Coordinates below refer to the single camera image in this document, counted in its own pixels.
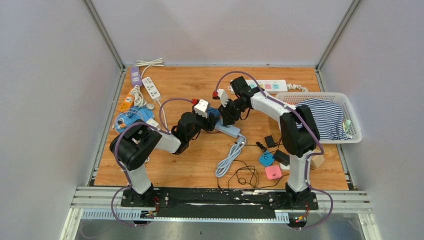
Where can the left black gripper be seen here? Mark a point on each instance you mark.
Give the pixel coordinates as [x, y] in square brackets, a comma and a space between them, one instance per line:
[209, 125]

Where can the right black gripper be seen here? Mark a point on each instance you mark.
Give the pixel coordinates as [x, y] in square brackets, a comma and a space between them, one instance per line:
[228, 118]

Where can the dark blue cube adapter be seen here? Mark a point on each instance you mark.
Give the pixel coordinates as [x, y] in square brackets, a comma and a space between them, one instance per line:
[216, 114]

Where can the light blue power strip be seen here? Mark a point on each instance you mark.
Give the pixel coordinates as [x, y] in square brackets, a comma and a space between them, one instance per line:
[229, 130]

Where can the black TP-Link charger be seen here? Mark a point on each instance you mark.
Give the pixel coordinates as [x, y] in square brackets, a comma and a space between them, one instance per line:
[270, 143]

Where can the white power strip blue USB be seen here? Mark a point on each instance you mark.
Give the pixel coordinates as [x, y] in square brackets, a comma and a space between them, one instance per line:
[275, 86]

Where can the white cube adapter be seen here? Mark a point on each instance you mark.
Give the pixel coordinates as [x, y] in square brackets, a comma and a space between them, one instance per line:
[153, 123]

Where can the black charger with cable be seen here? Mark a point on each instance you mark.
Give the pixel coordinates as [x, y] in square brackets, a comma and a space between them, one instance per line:
[233, 172]

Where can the wooden cube adapter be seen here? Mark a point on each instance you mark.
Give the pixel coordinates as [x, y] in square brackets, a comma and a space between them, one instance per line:
[317, 161]

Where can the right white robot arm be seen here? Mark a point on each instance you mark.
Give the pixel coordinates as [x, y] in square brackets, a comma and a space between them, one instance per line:
[299, 133]

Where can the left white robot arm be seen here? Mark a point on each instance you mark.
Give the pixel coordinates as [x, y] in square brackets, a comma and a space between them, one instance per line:
[133, 146]

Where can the small blue charger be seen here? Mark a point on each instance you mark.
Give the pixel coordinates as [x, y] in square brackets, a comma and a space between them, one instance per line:
[266, 159]

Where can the pink square charger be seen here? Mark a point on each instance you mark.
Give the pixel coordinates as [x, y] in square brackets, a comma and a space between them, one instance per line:
[273, 172]

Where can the purple power strip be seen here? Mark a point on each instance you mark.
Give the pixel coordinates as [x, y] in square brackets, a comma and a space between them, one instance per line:
[135, 76]

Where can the orange power strip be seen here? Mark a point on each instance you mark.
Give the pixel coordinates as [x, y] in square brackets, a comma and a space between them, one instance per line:
[127, 103]

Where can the striped blue white cloth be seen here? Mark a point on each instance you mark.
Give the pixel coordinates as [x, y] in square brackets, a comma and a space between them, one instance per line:
[329, 119]

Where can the white plastic basket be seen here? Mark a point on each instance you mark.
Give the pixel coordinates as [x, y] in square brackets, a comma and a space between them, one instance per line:
[351, 123]

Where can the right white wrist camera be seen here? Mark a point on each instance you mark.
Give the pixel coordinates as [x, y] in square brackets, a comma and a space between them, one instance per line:
[223, 97]

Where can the white power strip with cord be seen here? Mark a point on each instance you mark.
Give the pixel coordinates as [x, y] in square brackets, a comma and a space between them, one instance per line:
[151, 89]

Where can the black mounting rail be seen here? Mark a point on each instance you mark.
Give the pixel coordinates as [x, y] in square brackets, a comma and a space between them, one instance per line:
[215, 203]

